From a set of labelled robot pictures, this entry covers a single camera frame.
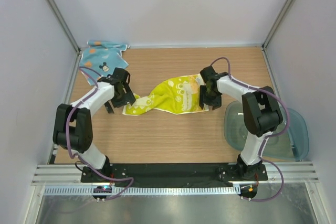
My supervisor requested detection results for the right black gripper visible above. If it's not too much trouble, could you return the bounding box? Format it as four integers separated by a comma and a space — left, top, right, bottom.
199, 85, 222, 110

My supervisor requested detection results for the yellow green crocodile towel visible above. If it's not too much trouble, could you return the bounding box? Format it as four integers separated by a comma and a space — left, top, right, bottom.
122, 74, 209, 116

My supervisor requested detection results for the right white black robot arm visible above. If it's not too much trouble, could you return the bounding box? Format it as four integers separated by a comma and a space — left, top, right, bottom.
199, 71, 283, 180

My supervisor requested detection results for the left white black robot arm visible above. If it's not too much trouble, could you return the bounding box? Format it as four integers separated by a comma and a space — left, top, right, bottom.
52, 73, 135, 182

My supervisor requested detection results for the blue cartoon mouse towel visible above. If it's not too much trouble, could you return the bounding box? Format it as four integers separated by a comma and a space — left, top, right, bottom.
79, 40, 130, 80

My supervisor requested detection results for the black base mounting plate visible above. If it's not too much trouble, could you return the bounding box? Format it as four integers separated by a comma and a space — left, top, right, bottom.
81, 163, 268, 187

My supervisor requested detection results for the teal transparent plastic tub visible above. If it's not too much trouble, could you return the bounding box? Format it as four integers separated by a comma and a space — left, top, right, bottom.
224, 101, 309, 161

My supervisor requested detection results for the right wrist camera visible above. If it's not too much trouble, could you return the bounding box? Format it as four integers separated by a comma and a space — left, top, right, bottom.
200, 66, 228, 83

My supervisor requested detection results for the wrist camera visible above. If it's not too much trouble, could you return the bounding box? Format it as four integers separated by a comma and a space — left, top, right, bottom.
112, 68, 131, 84
200, 66, 228, 83

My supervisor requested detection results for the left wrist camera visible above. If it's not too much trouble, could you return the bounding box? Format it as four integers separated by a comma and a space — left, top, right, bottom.
112, 68, 131, 84

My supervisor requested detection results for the white slotted cable duct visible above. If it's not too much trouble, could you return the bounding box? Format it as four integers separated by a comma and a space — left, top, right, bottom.
44, 185, 240, 197

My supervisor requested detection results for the aluminium frame rail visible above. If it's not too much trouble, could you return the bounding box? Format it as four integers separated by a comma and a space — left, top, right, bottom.
33, 162, 318, 188

